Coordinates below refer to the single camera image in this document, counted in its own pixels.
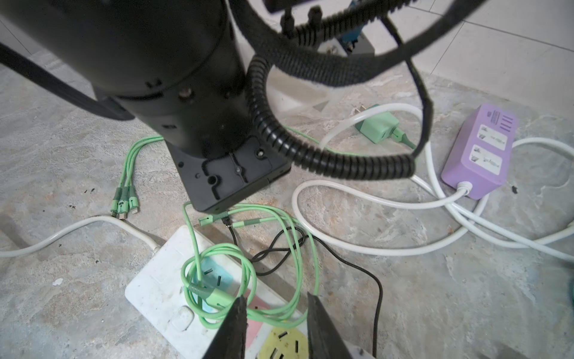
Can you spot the white multicolour power strip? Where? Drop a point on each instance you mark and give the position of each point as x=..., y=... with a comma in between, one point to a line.
x=158, y=292

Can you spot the green charger plug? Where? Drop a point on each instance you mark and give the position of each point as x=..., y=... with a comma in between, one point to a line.
x=383, y=126

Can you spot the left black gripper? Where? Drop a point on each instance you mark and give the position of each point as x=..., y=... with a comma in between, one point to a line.
x=214, y=185

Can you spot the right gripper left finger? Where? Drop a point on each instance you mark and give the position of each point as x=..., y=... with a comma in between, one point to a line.
x=230, y=340

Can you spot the purple power strip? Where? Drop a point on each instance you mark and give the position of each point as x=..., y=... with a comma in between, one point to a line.
x=481, y=154

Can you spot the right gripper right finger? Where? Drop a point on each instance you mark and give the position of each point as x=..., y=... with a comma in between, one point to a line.
x=324, y=341

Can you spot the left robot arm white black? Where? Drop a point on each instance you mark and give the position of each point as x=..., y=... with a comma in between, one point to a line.
x=196, y=72

